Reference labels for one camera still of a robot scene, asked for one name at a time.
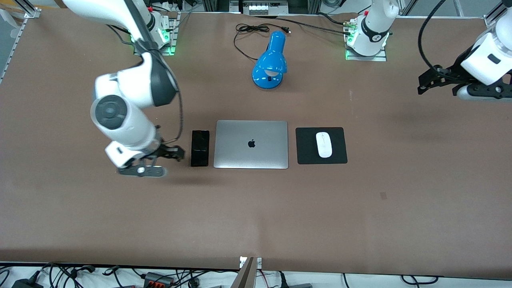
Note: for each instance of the black mouse pad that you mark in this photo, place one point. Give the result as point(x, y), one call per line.
point(306, 154)

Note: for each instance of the grey aluminium beam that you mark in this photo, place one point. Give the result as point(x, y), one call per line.
point(246, 276)

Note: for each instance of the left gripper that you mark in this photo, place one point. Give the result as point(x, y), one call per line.
point(452, 73)

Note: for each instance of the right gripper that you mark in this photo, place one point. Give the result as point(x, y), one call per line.
point(165, 150)

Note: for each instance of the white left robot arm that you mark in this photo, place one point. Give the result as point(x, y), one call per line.
point(374, 28)

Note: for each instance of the silver closed laptop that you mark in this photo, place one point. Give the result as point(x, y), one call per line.
point(250, 144)

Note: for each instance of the grey connector box orange levers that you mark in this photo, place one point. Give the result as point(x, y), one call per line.
point(158, 279)

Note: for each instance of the white computer mouse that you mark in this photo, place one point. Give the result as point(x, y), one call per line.
point(324, 144)

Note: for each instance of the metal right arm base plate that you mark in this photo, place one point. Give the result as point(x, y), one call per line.
point(172, 40)

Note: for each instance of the black smartphone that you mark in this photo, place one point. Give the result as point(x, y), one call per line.
point(200, 148)

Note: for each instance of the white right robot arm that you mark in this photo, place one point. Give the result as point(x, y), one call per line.
point(120, 116)

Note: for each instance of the blue desk lamp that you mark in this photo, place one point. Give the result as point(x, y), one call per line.
point(272, 60)

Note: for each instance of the black power adapter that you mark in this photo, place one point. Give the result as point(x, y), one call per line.
point(26, 284)

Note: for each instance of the white metal bracket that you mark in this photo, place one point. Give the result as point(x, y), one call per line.
point(259, 262)

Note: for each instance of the white power strip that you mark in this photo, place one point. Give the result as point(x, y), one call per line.
point(267, 8)

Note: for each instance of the aluminium table edge rail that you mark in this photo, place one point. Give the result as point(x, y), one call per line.
point(491, 19)
point(16, 40)

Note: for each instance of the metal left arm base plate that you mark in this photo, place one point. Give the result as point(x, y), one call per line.
point(366, 58)

